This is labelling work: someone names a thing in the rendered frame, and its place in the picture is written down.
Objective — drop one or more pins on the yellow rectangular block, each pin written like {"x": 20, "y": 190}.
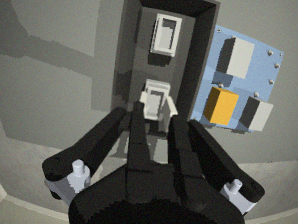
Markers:
{"x": 220, "y": 105}

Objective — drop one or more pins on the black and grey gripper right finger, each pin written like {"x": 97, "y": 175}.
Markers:
{"x": 217, "y": 166}

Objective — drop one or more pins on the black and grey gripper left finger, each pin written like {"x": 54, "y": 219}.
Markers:
{"x": 68, "y": 172}

